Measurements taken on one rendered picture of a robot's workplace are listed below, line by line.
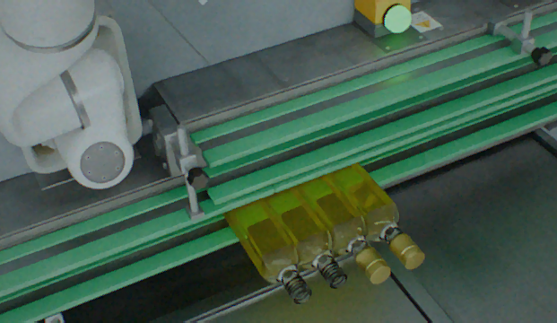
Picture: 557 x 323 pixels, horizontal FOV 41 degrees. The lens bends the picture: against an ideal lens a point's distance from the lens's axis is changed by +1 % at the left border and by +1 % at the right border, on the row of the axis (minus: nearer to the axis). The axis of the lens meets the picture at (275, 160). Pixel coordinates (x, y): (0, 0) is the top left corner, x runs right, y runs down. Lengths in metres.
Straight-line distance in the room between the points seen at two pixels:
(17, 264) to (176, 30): 0.42
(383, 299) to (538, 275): 0.28
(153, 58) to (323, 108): 0.28
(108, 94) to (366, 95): 0.49
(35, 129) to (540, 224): 0.93
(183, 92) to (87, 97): 0.38
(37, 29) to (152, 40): 0.54
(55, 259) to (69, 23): 0.53
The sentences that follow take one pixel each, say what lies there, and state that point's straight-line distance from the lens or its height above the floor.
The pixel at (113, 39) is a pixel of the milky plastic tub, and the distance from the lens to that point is 1.06.
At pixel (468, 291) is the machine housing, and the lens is 1.29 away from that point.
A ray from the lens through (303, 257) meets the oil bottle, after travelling 1.09.
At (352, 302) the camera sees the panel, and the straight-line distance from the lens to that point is 1.21.
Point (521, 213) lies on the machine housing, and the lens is 1.44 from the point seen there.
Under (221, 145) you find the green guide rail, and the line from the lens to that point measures 1.09.
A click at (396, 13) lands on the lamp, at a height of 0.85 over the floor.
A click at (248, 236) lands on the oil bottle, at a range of 1.10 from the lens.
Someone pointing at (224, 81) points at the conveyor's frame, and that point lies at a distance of 1.19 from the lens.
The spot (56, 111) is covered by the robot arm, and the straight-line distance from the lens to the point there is 0.81.
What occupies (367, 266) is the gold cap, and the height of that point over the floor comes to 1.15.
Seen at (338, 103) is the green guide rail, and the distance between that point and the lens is 1.16.
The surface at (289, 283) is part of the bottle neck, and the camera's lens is 1.06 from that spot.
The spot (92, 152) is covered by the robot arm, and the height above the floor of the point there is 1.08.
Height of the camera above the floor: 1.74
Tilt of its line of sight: 44 degrees down
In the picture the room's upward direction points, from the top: 142 degrees clockwise
